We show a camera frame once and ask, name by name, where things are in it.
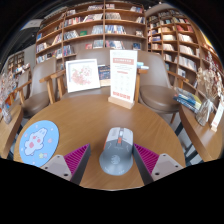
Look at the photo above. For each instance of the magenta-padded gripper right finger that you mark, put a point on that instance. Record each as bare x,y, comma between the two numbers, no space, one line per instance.
166,165

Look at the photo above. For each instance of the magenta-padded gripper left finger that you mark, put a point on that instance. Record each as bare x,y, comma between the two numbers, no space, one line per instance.
56,165

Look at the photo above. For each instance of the grey computer mouse orange accents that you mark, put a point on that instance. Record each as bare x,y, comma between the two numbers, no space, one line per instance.
116,156

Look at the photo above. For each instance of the round light blue mouse pad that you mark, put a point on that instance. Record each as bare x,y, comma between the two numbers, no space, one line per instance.
38,143

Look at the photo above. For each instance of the round wooden side table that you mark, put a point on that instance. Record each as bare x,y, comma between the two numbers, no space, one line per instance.
10,133
203,140

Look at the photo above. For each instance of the glass vase with dried flowers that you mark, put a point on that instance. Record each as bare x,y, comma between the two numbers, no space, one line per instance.
6,115
203,115

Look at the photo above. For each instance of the stack of books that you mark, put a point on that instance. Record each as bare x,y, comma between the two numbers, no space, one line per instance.
188,100

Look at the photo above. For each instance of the brown chair with wooden arms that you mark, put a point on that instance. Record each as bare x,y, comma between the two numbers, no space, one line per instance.
91,54
160,96
40,96

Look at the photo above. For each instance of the small white standing sign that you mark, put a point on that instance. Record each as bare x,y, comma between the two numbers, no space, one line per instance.
218,116

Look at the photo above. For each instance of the white framed floral picture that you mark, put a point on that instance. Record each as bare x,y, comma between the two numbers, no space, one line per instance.
82,76

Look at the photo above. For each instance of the white sign on wooden base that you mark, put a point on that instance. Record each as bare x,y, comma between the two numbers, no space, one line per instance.
123,76

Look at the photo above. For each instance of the light blue book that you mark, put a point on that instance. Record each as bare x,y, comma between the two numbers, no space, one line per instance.
142,65

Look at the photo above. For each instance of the dark blue book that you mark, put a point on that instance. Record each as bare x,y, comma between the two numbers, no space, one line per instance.
104,73

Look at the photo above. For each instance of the small distant wooden bookshelf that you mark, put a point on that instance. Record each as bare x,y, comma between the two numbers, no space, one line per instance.
16,61

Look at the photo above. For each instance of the curved wooden bookshelf unit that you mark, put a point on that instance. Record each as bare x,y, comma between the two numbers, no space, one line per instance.
176,43

